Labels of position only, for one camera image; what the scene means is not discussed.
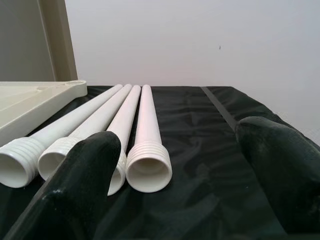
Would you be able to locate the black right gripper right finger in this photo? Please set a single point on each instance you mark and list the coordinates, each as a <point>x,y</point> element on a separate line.
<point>287,180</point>

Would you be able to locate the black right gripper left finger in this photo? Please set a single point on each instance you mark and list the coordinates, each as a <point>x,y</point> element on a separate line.
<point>75,187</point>

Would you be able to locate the white plastic table leg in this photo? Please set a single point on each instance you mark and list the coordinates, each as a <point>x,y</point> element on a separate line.
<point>100,115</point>
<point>75,112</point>
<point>122,112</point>
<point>147,125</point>

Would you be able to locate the white plastic table top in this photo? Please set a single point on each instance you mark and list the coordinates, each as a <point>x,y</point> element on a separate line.
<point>25,105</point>

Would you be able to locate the black table cloth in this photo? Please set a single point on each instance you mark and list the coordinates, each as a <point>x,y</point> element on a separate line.
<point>200,150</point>

